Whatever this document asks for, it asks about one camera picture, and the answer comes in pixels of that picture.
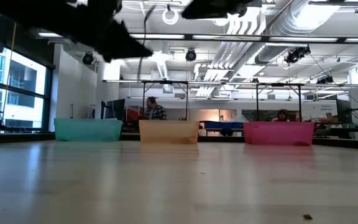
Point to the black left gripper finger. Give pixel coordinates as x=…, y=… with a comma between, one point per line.
x=112, y=56
x=129, y=46

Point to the black ceiling spotlight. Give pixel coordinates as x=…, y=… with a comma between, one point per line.
x=325, y=80

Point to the small dark crumb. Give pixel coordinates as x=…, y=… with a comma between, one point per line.
x=307, y=216

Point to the large dark-framed window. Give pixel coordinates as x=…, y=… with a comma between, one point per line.
x=20, y=102

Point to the black round ceiling camera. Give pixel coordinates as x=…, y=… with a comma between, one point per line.
x=190, y=55
x=88, y=58

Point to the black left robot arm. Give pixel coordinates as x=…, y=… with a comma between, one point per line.
x=42, y=15

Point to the black overhead light bar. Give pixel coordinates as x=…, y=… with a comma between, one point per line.
x=188, y=36

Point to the blue storage box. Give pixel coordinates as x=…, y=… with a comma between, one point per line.
x=222, y=124

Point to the brown cardboard box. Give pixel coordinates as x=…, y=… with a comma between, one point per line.
x=331, y=117

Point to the black computer monitor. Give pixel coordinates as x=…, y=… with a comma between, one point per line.
x=115, y=109

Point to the person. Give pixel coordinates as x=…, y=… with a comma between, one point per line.
x=155, y=110
x=282, y=115

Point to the pink plastic bin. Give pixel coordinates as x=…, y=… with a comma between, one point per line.
x=278, y=133

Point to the black round object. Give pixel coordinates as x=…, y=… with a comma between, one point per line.
x=227, y=132

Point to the black ceiling camera cluster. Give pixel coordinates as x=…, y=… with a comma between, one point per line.
x=295, y=55

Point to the black background rig frame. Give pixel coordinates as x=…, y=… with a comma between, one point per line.
x=299, y=102
x=144, y=99

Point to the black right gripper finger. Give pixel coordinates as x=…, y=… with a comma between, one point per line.
x=207, y=9

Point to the teal plastic bin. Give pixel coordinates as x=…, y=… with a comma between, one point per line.
x=87, y=130

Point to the black flat screen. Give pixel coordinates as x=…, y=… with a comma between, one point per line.
x=343, y=110

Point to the orange plastic bin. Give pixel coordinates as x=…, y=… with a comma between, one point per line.
x=169, y=132

